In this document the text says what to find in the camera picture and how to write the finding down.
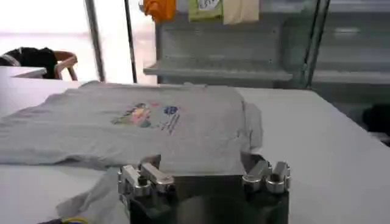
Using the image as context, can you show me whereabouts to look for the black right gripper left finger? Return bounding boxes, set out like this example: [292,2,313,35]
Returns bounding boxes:
[117,154,176,208]

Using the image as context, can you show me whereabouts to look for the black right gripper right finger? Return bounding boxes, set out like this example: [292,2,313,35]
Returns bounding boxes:
[240,152,292,195]

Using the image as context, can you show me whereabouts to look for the grey printed t-shirt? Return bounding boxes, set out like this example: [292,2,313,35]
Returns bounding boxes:
[0,80,264,224]

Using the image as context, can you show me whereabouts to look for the large white table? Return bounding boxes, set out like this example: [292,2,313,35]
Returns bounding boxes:
[0,75,390,224]

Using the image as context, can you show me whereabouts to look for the thin dark pole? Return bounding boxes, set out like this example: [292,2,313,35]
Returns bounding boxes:
[124,0,138,84]

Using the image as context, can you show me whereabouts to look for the grey metal shelf with cloths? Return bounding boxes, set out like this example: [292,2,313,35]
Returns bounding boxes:
[139,0,390,92]

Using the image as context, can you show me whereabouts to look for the brown wooden chair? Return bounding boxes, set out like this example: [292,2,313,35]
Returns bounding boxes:
[52,50,79,82]

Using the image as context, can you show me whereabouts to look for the black jacket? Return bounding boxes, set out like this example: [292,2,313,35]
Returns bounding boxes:
[0,46,59,80]

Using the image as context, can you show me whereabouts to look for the small white side desk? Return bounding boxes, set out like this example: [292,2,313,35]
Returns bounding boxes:
[0,66,48,79]

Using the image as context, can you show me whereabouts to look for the grey window frame post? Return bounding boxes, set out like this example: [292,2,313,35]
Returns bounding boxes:
[84,0,106,83]

